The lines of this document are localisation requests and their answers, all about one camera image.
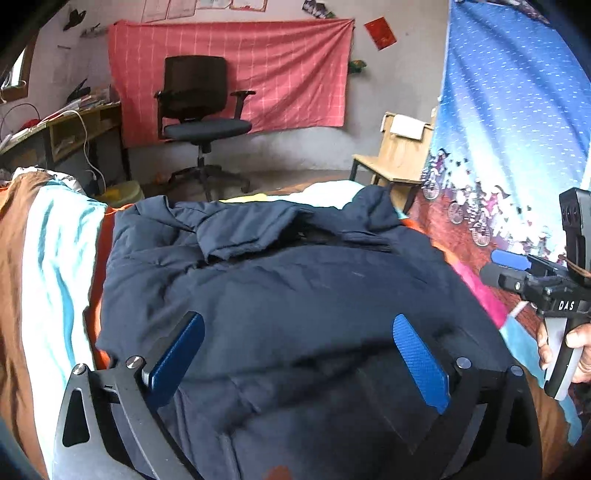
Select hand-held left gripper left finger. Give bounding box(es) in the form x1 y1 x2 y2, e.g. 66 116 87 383
52 311 206 480

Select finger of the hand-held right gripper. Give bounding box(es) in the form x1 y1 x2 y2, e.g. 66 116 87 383
490 249 570 278
479 263 532 294

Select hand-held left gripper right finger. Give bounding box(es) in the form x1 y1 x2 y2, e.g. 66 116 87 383
392 314 544 480

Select dark navy padded jacket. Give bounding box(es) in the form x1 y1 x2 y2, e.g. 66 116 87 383
95 185 522 480

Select person's right hand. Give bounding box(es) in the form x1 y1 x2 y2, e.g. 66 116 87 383
536 322 591 384

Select light wooden chair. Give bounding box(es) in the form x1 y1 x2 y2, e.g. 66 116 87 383
349 111 437 215

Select blue printed bed curtain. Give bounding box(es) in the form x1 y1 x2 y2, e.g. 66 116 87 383
409 0 591 444

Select white cloth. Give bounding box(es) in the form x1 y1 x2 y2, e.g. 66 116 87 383
390 114 430 139

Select yellow-green plastic basin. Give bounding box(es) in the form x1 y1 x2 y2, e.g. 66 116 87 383
95 180 145 206

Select wooden desk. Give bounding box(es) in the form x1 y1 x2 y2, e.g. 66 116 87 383
0 99 130 185

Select black office chair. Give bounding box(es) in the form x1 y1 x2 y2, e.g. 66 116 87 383
154 55 256 201

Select window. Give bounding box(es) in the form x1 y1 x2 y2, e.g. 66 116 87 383
0 44 38 102

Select white cable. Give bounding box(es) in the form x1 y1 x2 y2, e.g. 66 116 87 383
69 109 107 185

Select red paper wall decoration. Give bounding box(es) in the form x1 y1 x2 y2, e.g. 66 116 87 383
364 17 398 51

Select red checked wall cloth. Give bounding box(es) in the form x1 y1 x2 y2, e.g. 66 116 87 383
108 18 355 148

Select wall photos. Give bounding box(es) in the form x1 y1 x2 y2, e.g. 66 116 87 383
302 0 337 19

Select group of wall certificates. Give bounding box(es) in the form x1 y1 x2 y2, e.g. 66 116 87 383
141 0 269 23

